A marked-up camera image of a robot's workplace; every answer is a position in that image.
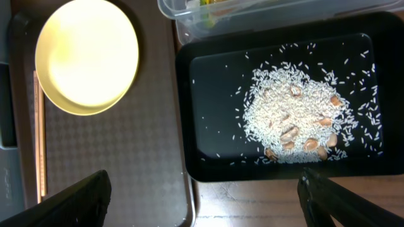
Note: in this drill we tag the clear plastic bin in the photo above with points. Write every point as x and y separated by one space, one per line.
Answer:
256 15

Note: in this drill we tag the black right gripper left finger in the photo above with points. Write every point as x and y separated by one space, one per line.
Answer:
83 204

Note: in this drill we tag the wooden chopstick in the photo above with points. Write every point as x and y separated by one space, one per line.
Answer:
42 143
36 132

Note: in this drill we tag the black plastic tray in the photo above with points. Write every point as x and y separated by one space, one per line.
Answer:
382 30

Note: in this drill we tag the green yellow snack wrapper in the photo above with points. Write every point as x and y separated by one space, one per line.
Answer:
212 16

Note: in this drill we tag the brown plastic tray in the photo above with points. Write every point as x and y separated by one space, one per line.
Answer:
137 141

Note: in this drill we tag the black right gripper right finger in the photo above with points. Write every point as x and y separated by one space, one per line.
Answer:
324 201

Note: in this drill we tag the rice food waste pile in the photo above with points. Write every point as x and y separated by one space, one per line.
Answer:
292 103

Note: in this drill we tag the yellow plate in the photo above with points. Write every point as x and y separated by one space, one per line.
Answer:
87 56

